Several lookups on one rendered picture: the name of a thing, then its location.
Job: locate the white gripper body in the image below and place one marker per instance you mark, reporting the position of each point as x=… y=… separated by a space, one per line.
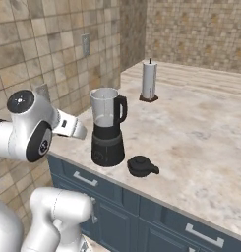
x=77 y=129

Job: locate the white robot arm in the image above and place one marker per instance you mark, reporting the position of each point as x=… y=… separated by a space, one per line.
x=25 y=131

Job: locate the black blender with clear jug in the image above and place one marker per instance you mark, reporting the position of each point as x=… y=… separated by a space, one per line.
x=107 y=144

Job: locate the black blender lid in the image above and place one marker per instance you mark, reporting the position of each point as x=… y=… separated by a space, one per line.
x=141 y=166

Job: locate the blue drawer front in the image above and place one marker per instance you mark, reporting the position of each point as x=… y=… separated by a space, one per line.
x=108 y=188
x=171 y=220

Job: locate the paper towel roll on holder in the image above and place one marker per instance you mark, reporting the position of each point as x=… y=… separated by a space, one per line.
x=149 y=80

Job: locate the blue cupboard door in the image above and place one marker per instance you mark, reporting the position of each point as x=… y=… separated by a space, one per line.
x=158 y=239
x=115 y=226

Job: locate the grey wall socket plate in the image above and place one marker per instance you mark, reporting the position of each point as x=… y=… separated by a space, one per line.
x=44 y=90
x=86 y=44

